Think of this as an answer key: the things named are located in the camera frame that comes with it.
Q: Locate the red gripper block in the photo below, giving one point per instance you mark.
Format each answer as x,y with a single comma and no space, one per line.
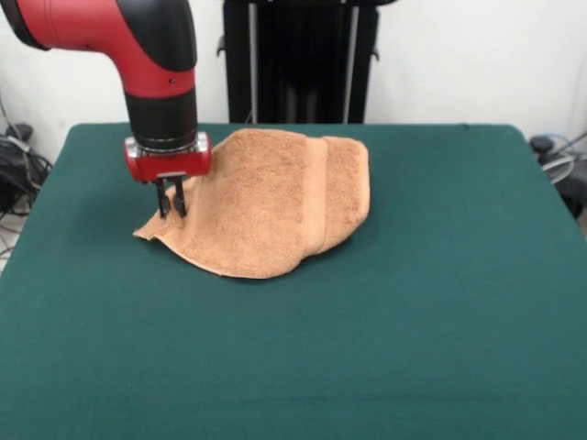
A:
172,166

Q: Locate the tan terry towel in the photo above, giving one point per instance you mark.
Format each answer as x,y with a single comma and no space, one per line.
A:
280,206

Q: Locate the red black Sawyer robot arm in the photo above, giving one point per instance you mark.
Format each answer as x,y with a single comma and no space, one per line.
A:
137,46

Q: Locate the dark green table cloth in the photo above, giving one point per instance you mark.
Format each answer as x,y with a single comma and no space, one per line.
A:
367,344

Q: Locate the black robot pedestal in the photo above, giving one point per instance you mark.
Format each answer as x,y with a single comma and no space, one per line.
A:
298,69

